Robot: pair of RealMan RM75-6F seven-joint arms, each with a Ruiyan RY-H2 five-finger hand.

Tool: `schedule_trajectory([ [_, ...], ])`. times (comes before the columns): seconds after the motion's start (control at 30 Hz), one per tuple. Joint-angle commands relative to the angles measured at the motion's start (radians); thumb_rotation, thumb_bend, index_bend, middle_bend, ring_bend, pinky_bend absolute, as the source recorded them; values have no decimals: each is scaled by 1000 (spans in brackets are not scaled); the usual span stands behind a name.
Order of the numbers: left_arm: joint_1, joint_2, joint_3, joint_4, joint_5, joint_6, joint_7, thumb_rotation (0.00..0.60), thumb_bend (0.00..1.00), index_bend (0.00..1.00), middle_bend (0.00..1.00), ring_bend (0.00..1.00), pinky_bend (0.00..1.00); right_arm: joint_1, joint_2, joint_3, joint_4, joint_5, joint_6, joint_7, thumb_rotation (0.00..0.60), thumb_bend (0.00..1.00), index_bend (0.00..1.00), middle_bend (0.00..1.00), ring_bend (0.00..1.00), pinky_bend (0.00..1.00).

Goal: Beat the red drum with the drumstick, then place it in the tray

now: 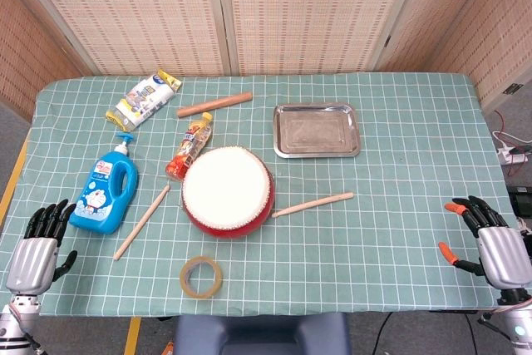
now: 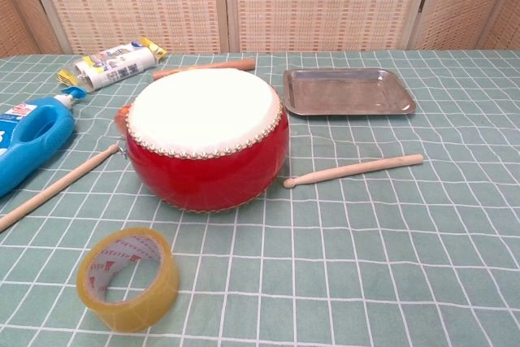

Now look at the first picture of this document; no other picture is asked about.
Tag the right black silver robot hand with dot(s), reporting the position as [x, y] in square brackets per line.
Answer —
[505, 255]

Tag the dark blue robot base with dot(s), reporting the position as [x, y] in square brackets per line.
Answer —
[257, 334]

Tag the black box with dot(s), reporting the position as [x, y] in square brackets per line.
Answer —
[521, 201]

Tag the orange yellow snack pouch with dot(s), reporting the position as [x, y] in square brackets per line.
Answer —
[189, 147]

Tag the red drum with white skin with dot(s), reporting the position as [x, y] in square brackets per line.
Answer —
[224, 184]

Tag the rectangular steel tray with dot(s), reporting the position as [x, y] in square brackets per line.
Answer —
[316, 130]

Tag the green checked tablecloth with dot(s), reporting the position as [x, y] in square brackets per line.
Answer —
[374, 226]

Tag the white yellow snack package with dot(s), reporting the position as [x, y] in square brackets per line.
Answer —
[143, 99]

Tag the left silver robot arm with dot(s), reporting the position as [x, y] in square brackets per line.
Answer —
[12, 330]

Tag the wooden rolling pin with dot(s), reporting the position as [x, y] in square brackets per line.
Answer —
[214, 105]

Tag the clear packing tape roll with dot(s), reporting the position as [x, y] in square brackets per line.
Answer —
[200, 295]

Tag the bamboo folding screen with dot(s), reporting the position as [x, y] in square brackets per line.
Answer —
[145, 10]

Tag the white power strip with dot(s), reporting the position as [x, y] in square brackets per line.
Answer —
[509, 155]

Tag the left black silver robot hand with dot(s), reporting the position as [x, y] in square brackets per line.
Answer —
[31, 263]

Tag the wooden drumstick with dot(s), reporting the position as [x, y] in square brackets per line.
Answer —
[141, 223]
[311, 204]

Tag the blue pump detergent bottle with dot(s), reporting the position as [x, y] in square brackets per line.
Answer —
[99, 193]

